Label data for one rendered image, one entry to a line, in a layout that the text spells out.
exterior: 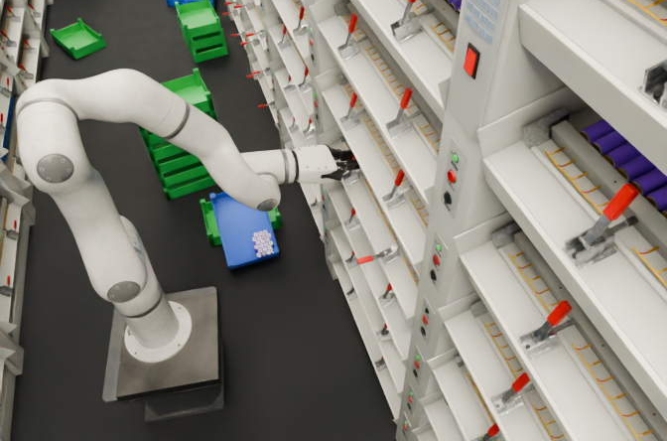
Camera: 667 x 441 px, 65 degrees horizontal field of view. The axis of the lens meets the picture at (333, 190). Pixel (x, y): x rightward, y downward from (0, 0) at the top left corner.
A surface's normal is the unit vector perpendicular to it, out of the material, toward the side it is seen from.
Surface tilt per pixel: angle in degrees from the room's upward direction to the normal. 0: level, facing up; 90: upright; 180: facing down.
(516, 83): 90
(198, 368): 0
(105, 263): 63
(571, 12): 18
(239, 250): 26
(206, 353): 0
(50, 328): 0
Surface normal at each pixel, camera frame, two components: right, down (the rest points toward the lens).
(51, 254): -0.04, -0.68
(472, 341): -0.33, -0.57
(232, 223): 0.11, -0.31
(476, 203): 0.32, 0.69
